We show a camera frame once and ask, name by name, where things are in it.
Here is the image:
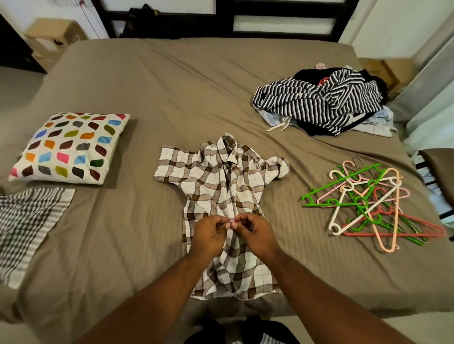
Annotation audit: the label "person's right hand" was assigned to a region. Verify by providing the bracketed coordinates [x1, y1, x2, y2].
[230, 213, 283, 267]

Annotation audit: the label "person's left hand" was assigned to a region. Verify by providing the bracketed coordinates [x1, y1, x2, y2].
[187, 215, 231, 269]

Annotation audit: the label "brown white plaid shirt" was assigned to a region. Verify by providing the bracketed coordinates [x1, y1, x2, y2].
[154, 133, 291, 301]

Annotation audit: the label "pile of coloured plastic hangers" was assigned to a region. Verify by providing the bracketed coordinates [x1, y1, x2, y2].
[299, 159, 448, 254]

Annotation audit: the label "black white striped garment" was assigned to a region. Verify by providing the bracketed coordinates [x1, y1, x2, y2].
[253, 67, 387, 137]

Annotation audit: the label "light blue garment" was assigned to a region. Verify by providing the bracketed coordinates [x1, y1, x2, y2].
[257, 105, 397, 138]

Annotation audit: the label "person's left forearm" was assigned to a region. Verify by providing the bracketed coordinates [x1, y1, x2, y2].
[74, 255, 217, 344]

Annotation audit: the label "person's right forearm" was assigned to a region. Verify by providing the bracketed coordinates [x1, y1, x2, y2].
[262, 251, 416, 344]

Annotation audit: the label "person's black trousers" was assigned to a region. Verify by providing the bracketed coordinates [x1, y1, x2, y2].
[184, 317, 301, 344]

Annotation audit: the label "bed with taupe sheet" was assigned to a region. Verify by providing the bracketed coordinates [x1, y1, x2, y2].
[0, 37, 454, 344]

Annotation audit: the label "cardboard boxes left of bed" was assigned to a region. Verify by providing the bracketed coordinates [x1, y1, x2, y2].
[25, 17, 89, 72]

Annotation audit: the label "colourful leaf print pillow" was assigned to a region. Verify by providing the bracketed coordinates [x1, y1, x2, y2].
[9, 112, 131, 187]

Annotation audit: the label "grey checked towel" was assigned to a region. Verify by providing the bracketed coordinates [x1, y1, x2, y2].
[0, 186, 76, 290]

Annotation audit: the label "brown chair with black legs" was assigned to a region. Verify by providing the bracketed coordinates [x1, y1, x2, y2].
[419, 147, 454, 208]

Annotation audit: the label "black slatted headboard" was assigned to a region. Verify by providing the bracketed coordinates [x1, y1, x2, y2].
[90, 0, 360, 42]

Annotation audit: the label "black bag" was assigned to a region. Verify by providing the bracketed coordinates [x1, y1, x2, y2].
[119, 3, 229, 39]

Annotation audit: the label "sheer white curtain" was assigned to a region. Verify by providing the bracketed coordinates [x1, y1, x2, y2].
[389, 0, 454, 153]

